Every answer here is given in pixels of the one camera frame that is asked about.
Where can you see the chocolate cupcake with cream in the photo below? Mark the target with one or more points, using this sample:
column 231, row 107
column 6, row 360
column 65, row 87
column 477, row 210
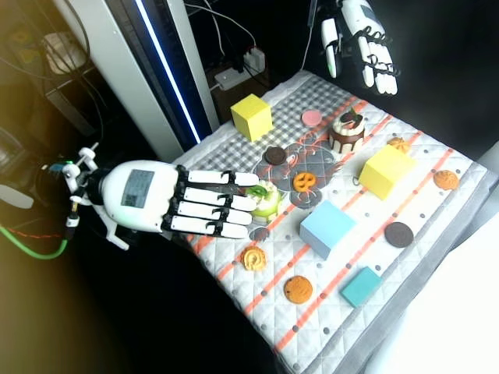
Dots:
column 345, row 136

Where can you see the green cupcake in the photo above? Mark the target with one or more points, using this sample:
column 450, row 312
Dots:
column 269, row 204

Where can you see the yellow foam cube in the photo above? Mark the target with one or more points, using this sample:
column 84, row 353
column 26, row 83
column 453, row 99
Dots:
column 384, row 175
column 253, row 117

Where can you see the light blue block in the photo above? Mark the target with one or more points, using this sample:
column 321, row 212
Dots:
column 325, row 230

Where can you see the pink round macaron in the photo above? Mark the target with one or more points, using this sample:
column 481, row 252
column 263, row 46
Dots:
column 312, row 117

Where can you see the small golden flower cookie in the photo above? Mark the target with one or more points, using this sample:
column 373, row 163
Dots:
column 399, row 145

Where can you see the white charger plug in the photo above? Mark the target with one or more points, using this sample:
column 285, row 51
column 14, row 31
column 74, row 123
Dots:
column 255, row 58

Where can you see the black plug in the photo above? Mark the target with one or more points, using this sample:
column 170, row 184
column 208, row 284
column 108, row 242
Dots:
column 238, row 65

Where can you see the dark chocolate sandwich cookie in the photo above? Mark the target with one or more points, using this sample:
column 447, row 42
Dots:
column 275, row 155
column 398, row 234

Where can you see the bumpy orange round cookie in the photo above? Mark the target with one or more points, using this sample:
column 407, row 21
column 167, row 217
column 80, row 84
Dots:
column 446, row 180

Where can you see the white power strip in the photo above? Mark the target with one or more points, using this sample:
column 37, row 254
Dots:
column 228, row 78

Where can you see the orange pretzel cookie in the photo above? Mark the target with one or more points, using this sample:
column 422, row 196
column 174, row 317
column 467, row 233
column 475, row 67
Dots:
column 300, row 186

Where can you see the brown box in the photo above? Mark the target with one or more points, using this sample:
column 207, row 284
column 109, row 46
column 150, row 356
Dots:
column 222, row 103

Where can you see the teal foam block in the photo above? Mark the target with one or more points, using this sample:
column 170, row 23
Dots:
column 360, row 288

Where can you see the yellow swirl cookie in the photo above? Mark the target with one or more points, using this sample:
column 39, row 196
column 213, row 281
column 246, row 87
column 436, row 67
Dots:
column 254, row 258

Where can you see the round orange chip cookie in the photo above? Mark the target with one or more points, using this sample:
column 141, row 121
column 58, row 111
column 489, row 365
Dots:
column 298, row 290

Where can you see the white pillar with blue light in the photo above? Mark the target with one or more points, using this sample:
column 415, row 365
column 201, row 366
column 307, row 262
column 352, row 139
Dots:
column 117, row 78

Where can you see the grey quilt with bear print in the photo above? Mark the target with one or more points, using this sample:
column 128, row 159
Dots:
column 351, row 311

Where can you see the pale plastic container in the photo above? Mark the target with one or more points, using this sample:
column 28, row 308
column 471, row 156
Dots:
column 64, row 52

